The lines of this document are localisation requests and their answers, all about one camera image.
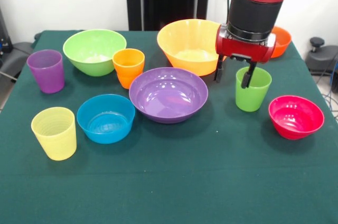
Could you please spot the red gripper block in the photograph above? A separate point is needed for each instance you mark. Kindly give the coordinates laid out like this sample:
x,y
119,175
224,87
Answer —
x,y
245,49

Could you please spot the green cup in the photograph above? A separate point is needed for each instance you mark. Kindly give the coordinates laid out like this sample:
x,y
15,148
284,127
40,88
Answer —
x,y
253,97

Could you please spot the green bowl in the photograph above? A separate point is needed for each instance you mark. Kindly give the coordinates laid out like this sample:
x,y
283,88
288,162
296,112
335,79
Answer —
x,y
89,49

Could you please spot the purple bowl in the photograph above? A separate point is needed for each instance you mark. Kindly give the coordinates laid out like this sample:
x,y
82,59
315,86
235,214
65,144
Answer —
x,y
169,100

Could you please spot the orange cup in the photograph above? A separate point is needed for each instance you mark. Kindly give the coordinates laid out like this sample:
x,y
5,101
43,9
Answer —
x,y
128,68

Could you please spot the purple cup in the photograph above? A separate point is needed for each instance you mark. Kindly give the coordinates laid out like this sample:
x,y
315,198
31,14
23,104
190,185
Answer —
x,y
48,76

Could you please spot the red-orange bowl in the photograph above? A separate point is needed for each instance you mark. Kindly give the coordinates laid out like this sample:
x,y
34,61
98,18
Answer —
x,y
282,44

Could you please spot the pink bowl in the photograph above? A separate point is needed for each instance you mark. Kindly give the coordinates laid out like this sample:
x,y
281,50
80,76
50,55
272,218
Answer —
x,y
295,121

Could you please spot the dark grey stand base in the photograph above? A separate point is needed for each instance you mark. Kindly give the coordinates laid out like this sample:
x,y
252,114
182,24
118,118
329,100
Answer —
x,y
322,60
16,57

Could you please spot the dark green tablecloth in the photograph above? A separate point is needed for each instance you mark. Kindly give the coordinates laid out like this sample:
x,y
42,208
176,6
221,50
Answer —
x,y
169,195

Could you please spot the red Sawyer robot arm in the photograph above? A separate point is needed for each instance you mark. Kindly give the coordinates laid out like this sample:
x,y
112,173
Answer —
x,y
253,4

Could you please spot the yellow cup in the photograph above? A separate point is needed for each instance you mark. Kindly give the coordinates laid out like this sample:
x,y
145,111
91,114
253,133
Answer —
x,y
55,139

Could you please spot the black electronic device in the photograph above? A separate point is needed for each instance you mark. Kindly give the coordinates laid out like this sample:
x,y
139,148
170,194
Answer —
x,y
4,36

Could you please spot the large yellow-orange bowl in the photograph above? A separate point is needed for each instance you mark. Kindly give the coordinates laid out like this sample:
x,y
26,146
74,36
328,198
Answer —
x,y
190,60

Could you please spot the blue bowl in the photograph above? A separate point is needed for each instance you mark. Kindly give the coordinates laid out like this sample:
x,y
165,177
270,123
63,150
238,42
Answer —
x,y
105,126

